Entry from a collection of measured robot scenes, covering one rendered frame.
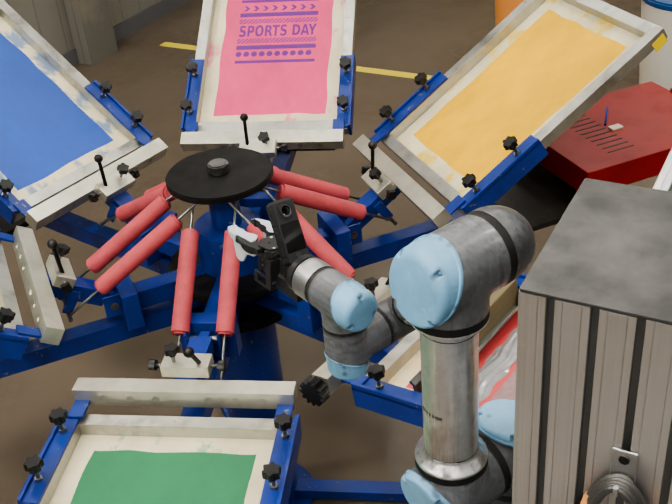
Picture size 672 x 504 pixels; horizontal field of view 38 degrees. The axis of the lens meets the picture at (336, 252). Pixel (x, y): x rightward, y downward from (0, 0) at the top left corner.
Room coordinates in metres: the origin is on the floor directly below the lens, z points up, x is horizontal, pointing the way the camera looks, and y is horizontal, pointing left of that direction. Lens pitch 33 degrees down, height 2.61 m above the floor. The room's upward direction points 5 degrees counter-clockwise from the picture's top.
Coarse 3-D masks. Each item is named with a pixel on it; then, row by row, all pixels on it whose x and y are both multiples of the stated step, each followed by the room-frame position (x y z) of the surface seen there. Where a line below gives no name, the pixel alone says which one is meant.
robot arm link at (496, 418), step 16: (496, 400) 1.22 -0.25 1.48; (512, 400) 1.22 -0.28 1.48; (480, 416) 1.18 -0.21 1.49; (496, 416) 1.18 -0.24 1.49; (512, 416) 1.18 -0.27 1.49; (480, 432) 1.16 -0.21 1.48; (496, 432) 1.14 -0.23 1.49; (512, 432) 1.14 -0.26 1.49; (496, 448) 1.12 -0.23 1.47; (512, 448) 1.12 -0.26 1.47; (512, 464) 1.11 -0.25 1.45
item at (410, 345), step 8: (408, 336) 2.00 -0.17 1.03; (416, 336) 1.99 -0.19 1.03; (400, 344) 1.97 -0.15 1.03; (408, 344) 1.96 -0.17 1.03; (416, 344) 1.97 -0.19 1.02; (392, 352) 1.94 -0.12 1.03; (400, 352) 1.93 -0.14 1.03; (408, 352) 1.94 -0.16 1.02; (416, 352) 1.96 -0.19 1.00; (384, 360) 1.91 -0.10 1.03; (392, 360) 1.90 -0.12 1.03; (400, 360) 1.91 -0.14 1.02; (408, 360) 1.93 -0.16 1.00; (392, 368) 1.88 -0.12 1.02; (400, 368) 1.90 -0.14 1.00; (392, 376) 1.88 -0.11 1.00
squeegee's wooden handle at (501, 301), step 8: (504, 288) 2.04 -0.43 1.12; (512, 288) 2.06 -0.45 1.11; (496, 296) 2.01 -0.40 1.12; (504, 296) 2.02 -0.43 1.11; (512, 296) 2.05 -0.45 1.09; (496, 304) 1.99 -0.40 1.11; (504, 304) 2.02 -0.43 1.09; (512, 304) 2.05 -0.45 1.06; (496, 312) 1.98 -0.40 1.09; (504, 312) 2.01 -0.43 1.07; (496, 320) 1.98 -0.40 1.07; (488, 328) 1.95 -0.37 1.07; (480, 336) 1.92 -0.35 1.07
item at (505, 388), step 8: (480, 352) 1.92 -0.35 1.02; (480, 360) 1.88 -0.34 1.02; (512, 368) 1.83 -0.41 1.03; (512, 376) 1.79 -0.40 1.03; (408, 384) 1.83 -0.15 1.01; (496, 384) 1.77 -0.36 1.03; (504, 384) 1.77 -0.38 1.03; (512, 384) 1.76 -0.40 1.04; (496, 392) 1.74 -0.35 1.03; (504, 392) 1.74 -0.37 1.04; (512, 392) 1.73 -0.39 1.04; (488, 400) 1.72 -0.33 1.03
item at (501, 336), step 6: (516, 312) 2.07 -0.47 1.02; (510, 318) 2.05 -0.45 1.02; (516, 318) 2.04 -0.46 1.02; (504, 324) 2.02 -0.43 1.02; (510, 324) 2.02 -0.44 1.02; (516, 324) 2.01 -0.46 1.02; (504, 330) 2.00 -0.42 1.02; (510, 330) 1.99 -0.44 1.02; (498, 336) 1.97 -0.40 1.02; (504, 336) 1.97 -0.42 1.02; (492, 342) 1.95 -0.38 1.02; (498, 342) 1.95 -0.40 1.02; (486, 348) 1.93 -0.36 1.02; (492, 348) 1.92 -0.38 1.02
